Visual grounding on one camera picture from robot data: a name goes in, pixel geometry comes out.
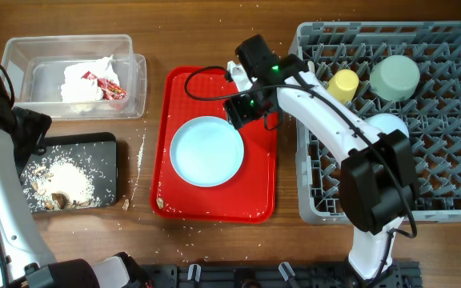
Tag light blue plate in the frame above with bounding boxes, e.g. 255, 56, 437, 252
170, 116, 245, 188

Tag yellow plastic cup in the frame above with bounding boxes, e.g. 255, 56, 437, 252
327, 70, 359, 104

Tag red snack wrapper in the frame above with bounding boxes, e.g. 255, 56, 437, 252
82, 71, 127, 100

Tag green bowl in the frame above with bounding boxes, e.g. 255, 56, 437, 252
370, 55, 420, 102

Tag light blue bowl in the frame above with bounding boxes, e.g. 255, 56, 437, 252
365, 114, 410, 138

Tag white napkin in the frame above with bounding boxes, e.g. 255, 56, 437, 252
60, 55, 120, 103

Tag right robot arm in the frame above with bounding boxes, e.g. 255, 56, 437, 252
223, 34, 419, 286

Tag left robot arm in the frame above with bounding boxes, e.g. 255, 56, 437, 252
0, 65, 154, 287

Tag clear plastic waste bin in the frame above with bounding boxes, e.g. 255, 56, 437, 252
2, 34, 147, 121

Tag grey dishwasher rack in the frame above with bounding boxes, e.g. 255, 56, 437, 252
290, 21, 461, 222

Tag red serving tray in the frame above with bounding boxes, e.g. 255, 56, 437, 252
150, 66, 277, 223

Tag nut shell on tray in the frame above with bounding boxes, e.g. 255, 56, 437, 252
156, 198, 164, 210

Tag nut shell on table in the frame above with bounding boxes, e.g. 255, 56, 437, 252
122, 199, 130, 211

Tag black plastic tray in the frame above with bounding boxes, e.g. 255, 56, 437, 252
24, 132, 118, 208

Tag food scraps on plate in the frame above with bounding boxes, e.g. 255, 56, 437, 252
21, 157, 101, 213

